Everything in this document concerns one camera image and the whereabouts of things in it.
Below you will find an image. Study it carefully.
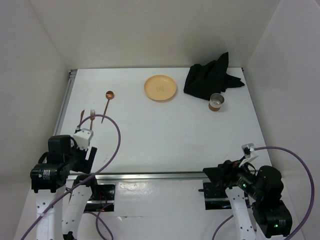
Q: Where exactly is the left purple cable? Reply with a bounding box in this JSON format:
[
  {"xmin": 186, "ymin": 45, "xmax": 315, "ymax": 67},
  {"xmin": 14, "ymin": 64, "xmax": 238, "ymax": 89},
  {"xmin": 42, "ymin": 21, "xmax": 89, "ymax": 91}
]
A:
[{"xmin": 19, "ymin": 114, "xmax": 122, "ymax": 240}]

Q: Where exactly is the copper fork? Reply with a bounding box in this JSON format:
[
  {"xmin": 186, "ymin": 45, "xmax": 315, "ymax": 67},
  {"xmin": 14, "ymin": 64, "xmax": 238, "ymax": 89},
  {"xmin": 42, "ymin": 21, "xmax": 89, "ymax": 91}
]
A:
[{"xmin": 90, "ymin": 109, "xmax": 96, "ymax": 131}]

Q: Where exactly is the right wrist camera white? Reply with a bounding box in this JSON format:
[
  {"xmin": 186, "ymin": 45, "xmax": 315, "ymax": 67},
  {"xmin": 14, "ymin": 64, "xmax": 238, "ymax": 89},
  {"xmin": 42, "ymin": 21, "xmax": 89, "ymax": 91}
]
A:
[{"xmin": 239, "ymin": 143, "xmax": 259, "ymax": 167}]

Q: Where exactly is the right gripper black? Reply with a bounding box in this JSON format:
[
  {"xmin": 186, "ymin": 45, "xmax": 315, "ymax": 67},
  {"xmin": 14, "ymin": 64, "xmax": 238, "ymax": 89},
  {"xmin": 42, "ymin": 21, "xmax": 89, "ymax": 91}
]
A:
[{"xmin": 202, "ymin": 154, "xmax": 263, "ymax": 199}]

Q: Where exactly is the copper spoon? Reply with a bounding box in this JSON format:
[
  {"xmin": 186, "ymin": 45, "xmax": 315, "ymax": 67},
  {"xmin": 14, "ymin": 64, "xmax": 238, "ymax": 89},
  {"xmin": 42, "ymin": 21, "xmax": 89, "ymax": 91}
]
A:
[{"xmin": 103, "ymin": 90, "xmax": 115, "ymax": 115}]

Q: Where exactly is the aluminium front rail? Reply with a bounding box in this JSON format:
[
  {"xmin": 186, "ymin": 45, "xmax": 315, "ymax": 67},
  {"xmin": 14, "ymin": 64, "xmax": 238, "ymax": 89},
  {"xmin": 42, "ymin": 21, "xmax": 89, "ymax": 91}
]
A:
[{"xmin": 66, "ymin": 171, "xmax": 210, "ymax": 181}]

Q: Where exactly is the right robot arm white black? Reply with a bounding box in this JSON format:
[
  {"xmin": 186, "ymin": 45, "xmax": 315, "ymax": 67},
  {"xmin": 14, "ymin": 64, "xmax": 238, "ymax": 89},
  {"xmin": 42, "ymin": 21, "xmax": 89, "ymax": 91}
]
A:
[{"xmin": 203, "ymin": 160, "xmax": 293, "ymax": 239}]

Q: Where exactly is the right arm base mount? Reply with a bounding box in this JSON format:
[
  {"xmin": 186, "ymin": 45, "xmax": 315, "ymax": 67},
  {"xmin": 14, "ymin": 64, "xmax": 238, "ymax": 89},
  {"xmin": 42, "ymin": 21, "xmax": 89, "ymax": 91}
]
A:
[{"xmin": 198, "ymin": 182, "xmax": 251, "ymax": 211}]

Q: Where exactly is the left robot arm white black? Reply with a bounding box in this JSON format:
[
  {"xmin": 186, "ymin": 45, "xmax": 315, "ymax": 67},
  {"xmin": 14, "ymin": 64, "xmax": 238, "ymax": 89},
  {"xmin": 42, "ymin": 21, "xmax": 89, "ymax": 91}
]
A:
[{"xmin": 30, "ymin": 129, "xmax": 99, "ymax": 240}]

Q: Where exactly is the copper knife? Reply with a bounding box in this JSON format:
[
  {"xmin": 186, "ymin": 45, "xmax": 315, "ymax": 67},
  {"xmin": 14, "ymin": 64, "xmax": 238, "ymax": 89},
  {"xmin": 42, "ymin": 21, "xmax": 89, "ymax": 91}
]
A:
[{"xmin": 77, "ymin": 109, "xmax": 85, "ymax": 128}]

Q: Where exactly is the black cloth placemat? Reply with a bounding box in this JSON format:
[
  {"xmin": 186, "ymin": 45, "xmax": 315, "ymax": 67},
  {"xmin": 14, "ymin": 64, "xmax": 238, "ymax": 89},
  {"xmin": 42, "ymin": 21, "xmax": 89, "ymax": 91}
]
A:
[{"xmin": 183, "ymin": 52, "xmax": 245, "ymax": 100}]

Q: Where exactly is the aluminium left rail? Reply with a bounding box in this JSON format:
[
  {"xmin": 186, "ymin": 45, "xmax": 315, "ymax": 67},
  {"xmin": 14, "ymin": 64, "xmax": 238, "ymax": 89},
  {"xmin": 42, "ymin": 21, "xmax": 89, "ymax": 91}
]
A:
[{"xmin": 53, "ymin": 69, "xmax": 78, "ymax": 136}]

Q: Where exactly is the aluminium rail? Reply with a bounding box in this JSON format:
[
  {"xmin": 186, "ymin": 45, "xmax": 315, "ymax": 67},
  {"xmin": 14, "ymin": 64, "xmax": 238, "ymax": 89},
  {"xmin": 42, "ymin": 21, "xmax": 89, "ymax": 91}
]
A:
[
  {"xmin": 66, "ymin": 171, "xmax": 210, "ymax": 181},
  {"xmin": 53, "ymin": 69, "xmax": 78, "ymax": 136}
]

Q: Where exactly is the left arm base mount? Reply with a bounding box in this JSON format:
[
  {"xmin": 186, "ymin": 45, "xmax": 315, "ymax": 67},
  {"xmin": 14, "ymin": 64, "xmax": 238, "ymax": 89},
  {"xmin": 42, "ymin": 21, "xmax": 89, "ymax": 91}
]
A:
[{"xmin": 84, "ymin": 184, "xmax": 116, "ymax": 213}]

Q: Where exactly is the metal cup copper base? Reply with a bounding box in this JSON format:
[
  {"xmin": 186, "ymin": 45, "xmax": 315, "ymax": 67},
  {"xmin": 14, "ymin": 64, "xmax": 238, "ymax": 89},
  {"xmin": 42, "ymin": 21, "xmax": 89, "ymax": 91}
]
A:
[{"xmin": 208, "ymin": 93, "xmax": 225, "ymax": 112}]

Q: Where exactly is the yellow plate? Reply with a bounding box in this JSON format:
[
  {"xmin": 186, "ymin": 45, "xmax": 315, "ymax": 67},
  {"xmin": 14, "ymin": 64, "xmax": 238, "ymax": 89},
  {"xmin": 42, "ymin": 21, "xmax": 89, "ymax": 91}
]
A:
[{"xmin": 143, "ymin": 75, "xmax": 177, "ymax": 102}]

